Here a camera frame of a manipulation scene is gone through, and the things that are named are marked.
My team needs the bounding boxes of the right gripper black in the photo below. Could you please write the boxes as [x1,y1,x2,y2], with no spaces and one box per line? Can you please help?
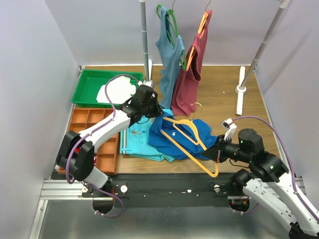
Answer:
[201,133,252,162]

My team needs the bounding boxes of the blue tank top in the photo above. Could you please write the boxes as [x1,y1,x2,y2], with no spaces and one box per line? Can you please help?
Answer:
[148,113,207,160]

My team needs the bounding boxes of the yellow wooden hanger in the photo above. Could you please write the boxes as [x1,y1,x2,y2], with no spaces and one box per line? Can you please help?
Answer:
[160,102,219,178]

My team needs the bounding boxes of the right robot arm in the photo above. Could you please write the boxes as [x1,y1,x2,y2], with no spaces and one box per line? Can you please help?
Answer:
[202,128,319,239]

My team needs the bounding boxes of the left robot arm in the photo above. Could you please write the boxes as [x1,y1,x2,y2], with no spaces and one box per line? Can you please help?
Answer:
[56,85,163,197]

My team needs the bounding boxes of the maroon hanging tank top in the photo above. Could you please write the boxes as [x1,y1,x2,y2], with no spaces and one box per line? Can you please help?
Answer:
[170,10,212,116]

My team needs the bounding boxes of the grey-blue hanging tank top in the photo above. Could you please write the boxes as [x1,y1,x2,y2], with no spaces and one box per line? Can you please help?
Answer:
[156,4,186,108]

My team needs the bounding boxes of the orange hanger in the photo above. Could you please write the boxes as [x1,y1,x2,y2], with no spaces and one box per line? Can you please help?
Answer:
[186,1,211,71]

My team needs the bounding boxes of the green hanger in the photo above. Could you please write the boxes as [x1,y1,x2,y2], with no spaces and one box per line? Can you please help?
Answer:
[156,4,186,74]

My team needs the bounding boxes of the left white rack foot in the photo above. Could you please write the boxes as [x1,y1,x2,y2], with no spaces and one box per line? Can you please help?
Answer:
[144,60,153,81]

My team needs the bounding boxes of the white rack foot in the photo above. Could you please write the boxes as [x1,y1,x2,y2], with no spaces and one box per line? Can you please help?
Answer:
[235,66,246,116]
[144,60,153,81]

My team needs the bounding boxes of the white garment in tray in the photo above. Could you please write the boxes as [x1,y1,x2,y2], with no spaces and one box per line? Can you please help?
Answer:
[96,76,137,104]

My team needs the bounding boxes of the turquoise folded shorts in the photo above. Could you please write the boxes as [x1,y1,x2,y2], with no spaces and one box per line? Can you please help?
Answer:
[120,117,174,162]

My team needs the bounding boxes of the green plastic tray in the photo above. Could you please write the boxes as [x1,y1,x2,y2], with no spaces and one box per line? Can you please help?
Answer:
[72,70,143,108]

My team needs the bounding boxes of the right white rack foot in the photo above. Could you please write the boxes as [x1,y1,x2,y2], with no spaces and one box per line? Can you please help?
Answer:
[235,66,246,116]

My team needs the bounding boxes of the orange compartment organizer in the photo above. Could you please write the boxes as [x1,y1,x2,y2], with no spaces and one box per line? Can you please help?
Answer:
[68,108,120,174]

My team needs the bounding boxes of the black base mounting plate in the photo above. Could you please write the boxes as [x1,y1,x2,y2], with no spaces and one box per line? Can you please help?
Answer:
[51,171,250,209]

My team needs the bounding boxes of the left metal rack pole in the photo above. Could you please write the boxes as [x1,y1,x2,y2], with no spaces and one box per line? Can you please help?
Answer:
[139,0,153,83]

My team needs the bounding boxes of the metal rack pole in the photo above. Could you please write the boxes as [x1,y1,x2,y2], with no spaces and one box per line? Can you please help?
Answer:
[139,0,153,83]
[240,0,290,89]

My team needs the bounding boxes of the right metal rack pole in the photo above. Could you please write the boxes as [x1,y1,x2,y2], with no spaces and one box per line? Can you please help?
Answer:
[240,0,290,89]

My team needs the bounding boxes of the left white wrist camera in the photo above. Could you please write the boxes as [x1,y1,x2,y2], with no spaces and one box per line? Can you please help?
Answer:
[137,80,155,88]

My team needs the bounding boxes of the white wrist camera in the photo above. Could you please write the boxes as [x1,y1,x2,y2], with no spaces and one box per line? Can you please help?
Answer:
[221,118,237,141]
[137,80,155,88]

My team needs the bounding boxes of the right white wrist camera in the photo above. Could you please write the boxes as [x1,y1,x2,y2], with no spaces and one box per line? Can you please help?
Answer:
[221,118,237,141]

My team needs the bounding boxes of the aluminium frame rail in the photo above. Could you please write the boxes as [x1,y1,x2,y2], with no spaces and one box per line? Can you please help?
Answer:
[28,178,306,239]

